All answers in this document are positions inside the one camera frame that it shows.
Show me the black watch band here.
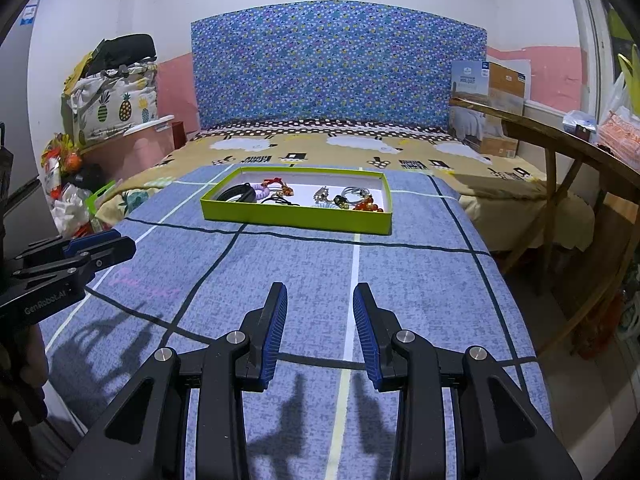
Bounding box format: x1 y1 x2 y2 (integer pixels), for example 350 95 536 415
216 183 257 204

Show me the red braided keychain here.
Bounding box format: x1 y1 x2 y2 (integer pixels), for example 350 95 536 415
262 177 294 197

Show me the pink rhinestone hair clip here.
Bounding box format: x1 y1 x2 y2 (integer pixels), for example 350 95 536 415
314 186 333 208

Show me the green jewelry box tray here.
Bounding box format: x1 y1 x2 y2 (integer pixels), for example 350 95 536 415
201 166 393 235

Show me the blue grey plaid blanket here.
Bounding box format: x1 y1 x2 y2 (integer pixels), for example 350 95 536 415
41 167 550 479

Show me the pink cabinet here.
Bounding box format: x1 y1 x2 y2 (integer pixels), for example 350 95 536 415
81 115 186 181

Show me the pineapple print bag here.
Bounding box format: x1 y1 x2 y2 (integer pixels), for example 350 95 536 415
62 62 160 148

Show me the black bag on top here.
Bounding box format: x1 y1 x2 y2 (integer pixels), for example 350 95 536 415
84 34 157 76

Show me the tan sheep print bedsheet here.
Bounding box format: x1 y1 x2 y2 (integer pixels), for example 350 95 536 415
94 117 597 254

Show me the wooden side table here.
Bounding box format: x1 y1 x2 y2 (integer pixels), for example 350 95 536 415
449 98 639 356

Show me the blue patterned headboard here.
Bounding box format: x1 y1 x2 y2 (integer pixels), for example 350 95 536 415
191 0 487 128

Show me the orange mesh bag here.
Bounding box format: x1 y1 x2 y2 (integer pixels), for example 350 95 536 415
597 107 639 171

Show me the cardboard bedding box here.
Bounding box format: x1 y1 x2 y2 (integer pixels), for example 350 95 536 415
449 61 526 158

